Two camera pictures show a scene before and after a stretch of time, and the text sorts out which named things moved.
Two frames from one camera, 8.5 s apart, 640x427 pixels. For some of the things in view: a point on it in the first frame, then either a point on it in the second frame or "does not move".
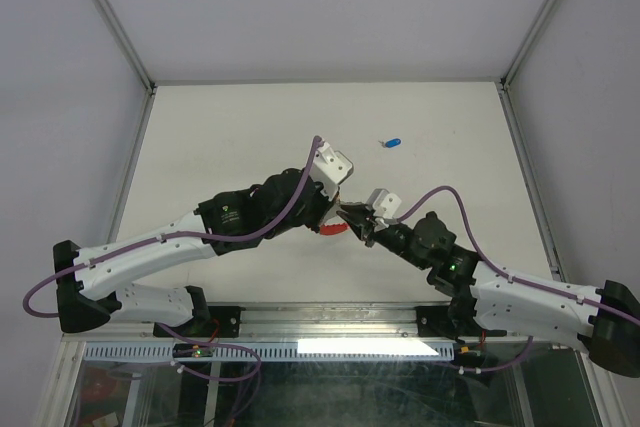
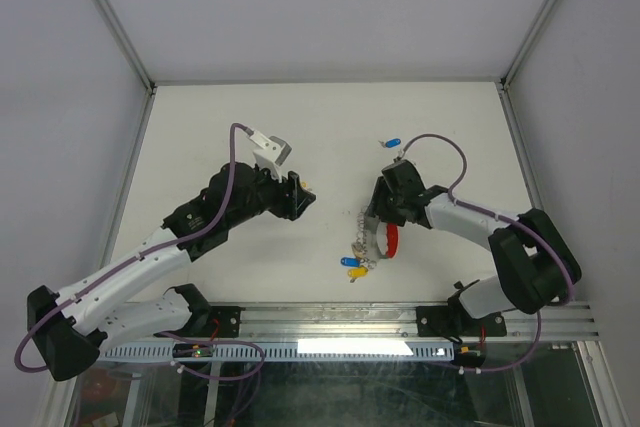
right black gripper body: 372,236 -> 385,205
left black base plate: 223,322 does not move
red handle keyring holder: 332,228 -> 387,240
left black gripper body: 317,209 -> 273,197
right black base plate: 438,321 does not move
